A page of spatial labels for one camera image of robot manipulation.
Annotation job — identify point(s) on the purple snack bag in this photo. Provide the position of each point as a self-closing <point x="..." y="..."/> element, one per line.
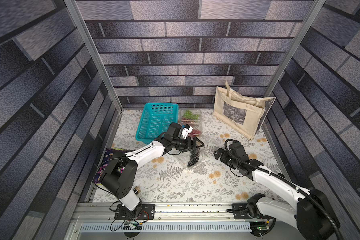
<point x="111" y="156"/>

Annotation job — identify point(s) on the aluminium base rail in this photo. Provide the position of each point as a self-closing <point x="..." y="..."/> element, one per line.
<point x="172" y="221"/>

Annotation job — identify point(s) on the green grape bunch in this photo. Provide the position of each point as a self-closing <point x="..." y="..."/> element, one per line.
<point x="190" y="115"/>

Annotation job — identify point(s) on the floral tablecloth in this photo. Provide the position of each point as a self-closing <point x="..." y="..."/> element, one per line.
<point x="170" y="179"/>

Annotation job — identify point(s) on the clear clamshell container front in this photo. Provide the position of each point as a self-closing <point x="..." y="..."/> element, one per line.
<point x="194" y="111"/>

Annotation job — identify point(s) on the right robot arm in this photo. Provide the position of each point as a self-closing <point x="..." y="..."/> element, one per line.
<point x="309" y="211"/>

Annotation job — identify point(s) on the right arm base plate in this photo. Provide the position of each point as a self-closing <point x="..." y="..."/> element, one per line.
<point x="242" y="211"/>

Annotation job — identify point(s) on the black grape bunch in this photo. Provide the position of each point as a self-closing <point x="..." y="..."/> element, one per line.
<point x="194" y="157"/>

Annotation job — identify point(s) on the teal plastic basket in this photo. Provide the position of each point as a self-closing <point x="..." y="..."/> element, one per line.
<point x="155" y="119"/>

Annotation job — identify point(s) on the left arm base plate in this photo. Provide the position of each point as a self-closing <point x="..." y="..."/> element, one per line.
<point x="144" y="212"/>

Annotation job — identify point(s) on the red grape bunch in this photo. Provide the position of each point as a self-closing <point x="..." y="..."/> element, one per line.
<point x="190" y="121"/>
<point x="196" y="132"/>

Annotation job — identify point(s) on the clear clamshell container back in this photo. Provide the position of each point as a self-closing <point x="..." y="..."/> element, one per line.
<point x="203" y="154"/>

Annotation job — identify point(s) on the beige canvas tote bag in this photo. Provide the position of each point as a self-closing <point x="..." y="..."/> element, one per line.
<point x="244" y="114"/>

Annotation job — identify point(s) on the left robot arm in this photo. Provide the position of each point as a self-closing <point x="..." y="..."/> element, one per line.
<point x="119" y="174"/>

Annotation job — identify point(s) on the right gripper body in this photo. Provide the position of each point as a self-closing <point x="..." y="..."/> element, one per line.
<point x="224" y="154"/>

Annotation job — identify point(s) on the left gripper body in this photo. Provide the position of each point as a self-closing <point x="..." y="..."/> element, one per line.
<point x="183" y="144"/>

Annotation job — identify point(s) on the small bottle beige cap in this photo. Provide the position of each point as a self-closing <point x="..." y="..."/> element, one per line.
<point x="137" y="190"/>

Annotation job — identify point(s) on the clear clamshell container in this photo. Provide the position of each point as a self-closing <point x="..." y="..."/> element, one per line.
<point x="196" y="126"/>
<point x="194" y="111"/>
<point x="203" y="154"/>

